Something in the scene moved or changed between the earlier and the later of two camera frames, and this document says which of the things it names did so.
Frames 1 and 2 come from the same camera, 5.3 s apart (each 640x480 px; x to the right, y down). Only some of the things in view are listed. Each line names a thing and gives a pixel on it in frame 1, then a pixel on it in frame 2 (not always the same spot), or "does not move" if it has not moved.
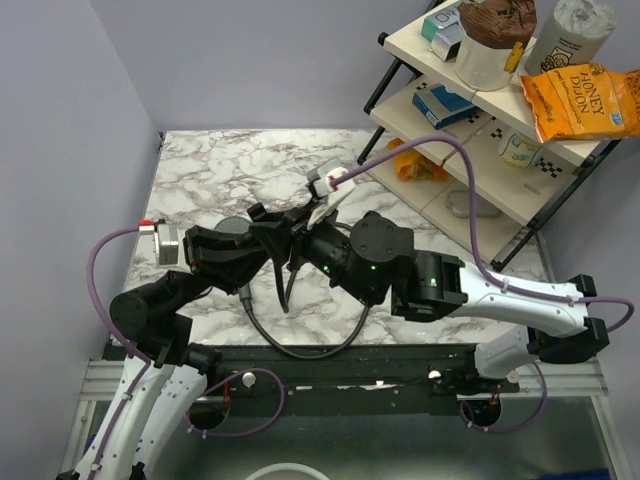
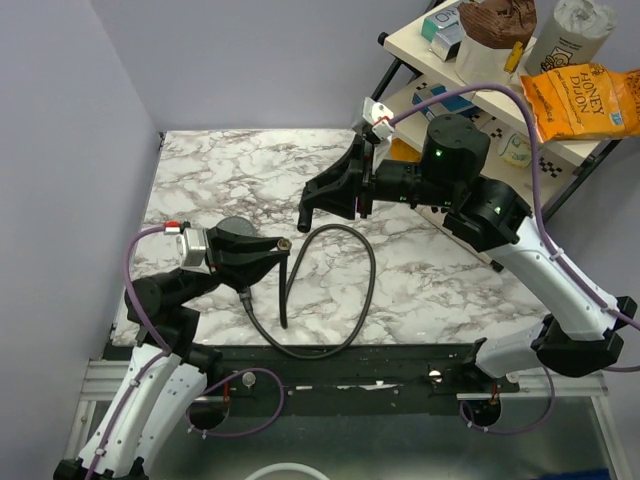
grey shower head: [237, 225] does not move
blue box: [444, 107] does not move
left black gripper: [202, 247] does not move
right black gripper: [280, 236] -> [339, 189]
